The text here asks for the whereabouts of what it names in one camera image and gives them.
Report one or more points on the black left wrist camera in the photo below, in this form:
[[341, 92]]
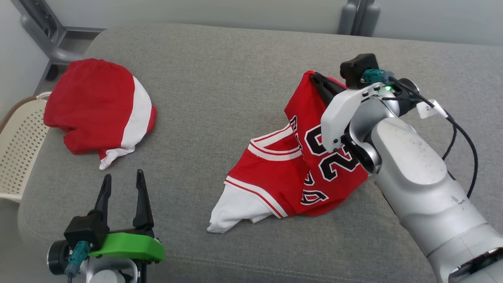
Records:
[[80, 236]]

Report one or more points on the cream perforated laundry basket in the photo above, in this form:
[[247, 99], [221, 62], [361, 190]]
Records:
[[19, 149]]

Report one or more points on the grey partition base frame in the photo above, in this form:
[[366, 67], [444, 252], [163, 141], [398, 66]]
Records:
[[51, 43]]

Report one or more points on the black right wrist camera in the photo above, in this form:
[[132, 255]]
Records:
[[359, 70]]

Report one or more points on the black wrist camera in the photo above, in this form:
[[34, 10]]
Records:
[[80, 236], [359, 70]]

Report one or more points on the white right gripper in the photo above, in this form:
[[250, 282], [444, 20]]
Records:
[[342, 114]]

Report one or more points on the grey partition post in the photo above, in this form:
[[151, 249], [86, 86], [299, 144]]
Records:
[[347, 17], [370, 17]]

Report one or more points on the red shorts with white stripe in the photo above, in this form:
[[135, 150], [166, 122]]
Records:
[[94, 106]]

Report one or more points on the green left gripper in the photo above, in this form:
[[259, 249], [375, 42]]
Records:
[[125, 247]]

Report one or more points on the red jersey with number print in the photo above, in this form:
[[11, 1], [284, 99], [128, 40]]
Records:
[[275, 177]]

